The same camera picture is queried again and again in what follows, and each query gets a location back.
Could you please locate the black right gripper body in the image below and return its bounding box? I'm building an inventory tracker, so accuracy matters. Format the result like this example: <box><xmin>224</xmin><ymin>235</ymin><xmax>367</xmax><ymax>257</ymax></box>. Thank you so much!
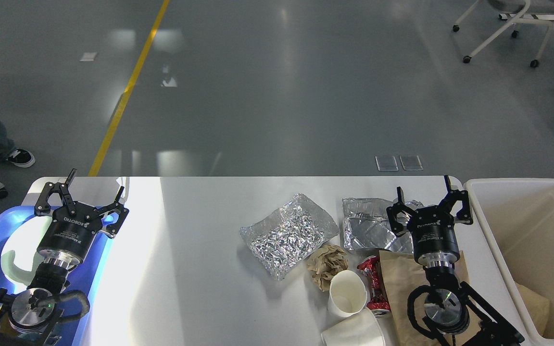
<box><xmin>409</xmin><ymin>218</ymin><xmax>460</xmax><ymax>266</ymax></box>

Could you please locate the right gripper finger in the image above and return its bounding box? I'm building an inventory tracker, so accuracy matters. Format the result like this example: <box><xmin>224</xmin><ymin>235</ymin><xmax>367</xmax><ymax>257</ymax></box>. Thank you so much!
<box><xmin>438</xmin><ymin>175</ymin><xmax>474</xmax><ymax>225</ymax></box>
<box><xmin>386</xmin><ymin>186</ymin><xmax>419</xmax><ymax>236</ymax></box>

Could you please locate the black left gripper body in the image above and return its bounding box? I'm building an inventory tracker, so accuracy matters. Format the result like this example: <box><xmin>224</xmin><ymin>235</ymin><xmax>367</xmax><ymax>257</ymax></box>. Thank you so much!
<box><xmin>37</xmin><ymin>210</ymin><xmax>103</xmax><ymax>266</ymax></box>

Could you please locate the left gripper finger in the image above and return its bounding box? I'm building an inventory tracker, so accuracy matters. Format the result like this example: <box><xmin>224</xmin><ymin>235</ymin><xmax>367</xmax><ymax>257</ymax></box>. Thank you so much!
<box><xmin>95</xmin><ymin>185</ymin><xmax>129</xmax><ymax>239</ymax></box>
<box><xmin>34</xmin><ymin>168</ymin><xmax>78</xmax><ymax>217</ymax></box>

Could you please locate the brown paper bag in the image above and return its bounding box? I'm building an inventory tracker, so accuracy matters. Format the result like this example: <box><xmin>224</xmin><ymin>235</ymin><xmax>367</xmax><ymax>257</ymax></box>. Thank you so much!
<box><xmin>378</xmin><ymin>250</ymin><xmax>480</xmax><ymax>346</ymax></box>

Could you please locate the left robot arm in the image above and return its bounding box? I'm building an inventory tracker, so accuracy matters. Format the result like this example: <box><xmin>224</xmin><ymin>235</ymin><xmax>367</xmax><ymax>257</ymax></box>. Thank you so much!
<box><xmin>0</xmin><ymin>169</ymin><xmax>129</xmax><ymax>346</ymax></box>

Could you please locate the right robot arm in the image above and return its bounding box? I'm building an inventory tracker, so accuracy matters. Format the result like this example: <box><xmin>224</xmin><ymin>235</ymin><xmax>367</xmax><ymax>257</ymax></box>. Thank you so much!
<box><xmin>386</xmin><ymin>176</ymin><xmax>525</xmax><ymax>346</ymax></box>

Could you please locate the flattened foil tray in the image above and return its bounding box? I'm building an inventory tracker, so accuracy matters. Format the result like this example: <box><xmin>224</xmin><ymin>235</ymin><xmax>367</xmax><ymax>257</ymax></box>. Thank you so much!
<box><xmin>341</xmin><ymin>198</ymin><xmax>413</xmax><ymax>254</ymax></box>

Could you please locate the floor outlet cover left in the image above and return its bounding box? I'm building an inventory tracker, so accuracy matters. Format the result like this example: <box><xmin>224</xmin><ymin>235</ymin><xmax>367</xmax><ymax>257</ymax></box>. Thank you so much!
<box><xmin>375</xmin><ymin>155</ymin><xmax>399</xmax><ymax>172</ymax></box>

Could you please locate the floor outlet cover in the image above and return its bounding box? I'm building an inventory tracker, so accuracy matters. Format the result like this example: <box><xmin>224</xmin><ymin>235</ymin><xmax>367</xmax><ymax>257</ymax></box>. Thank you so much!
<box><xmin>399</xmin><ymin>155</ymin><xmax>424</xmax><ymax>172</ymax></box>
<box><xmin>375</xmin><ymin>155</ymin><xmax>399</xmax><ymax>172</ymax></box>

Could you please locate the floor outlet cover right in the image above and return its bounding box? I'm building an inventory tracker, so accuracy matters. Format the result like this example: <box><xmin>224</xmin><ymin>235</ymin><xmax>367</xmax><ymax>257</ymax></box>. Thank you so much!
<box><xmin>399</xmin><ymin>155</ymin><xmax>424</xmax><ymax>172</ymax></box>

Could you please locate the beige waste bin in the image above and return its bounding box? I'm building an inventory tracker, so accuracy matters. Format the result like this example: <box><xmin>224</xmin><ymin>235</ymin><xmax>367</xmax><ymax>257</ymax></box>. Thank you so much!
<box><xmin>465</xmin><ymin>178</ymin><xmax>554</xmax><ymax>346</ymax></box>

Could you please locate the crumpled brown paper ball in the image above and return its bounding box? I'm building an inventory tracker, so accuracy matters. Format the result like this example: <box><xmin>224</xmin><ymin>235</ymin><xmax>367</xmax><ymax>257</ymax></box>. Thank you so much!
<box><xmin>306</xmin><ymin>244</ymin><xmax>348</xmax><ymax>292</ymax></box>

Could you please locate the blue plastic tray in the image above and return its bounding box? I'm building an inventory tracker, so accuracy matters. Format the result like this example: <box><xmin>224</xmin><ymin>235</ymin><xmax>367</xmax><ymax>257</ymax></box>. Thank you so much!
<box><xmin>0</xmin><ymin>206</ymin><xmax>111</xmax><ymax>346</ymax></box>

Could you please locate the crushed red soda can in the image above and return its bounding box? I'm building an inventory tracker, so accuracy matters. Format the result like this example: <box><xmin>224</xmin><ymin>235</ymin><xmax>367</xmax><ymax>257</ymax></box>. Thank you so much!
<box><xmin>356</xmin><ymin>256</ymin><xmax>391</xmax><ymax>319</ymax></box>

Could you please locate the white paper cup upright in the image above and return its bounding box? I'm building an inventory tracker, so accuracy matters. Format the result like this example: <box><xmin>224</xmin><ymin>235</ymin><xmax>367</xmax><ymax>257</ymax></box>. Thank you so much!
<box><xmin>327</xmin><ymin>270</ymin><xmax>368</xmax><ymax>318</ymax></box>

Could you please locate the crumpled foil sheet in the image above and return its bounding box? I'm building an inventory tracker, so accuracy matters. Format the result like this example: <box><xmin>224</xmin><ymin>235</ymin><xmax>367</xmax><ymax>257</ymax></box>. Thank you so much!
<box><xmin>240</xmin><ymin>193</ymin><xmax>340</xmax><ymax>280</ymax></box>

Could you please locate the brown paper in bin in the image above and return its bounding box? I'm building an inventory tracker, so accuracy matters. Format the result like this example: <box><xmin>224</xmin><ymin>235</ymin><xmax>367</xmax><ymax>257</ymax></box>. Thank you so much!
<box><xmin>515</xmin><ymin>283</ymin><xmax>551</xmax><ymax>335</ymax></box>

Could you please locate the white paper cup lying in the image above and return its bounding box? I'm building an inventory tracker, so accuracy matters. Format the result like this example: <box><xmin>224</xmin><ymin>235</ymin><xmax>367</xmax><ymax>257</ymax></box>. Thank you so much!
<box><xmin>321</xmin><ymin>308</ymin><xmax>386</xmax><ymax>346</ymax></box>

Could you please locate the white office chair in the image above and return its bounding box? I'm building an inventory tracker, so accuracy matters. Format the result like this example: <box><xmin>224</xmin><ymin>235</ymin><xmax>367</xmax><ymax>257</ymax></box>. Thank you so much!
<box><xmin>462</xmin><ymin>0</ymin><xmax>554</xmax><ymax>68</ymax></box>

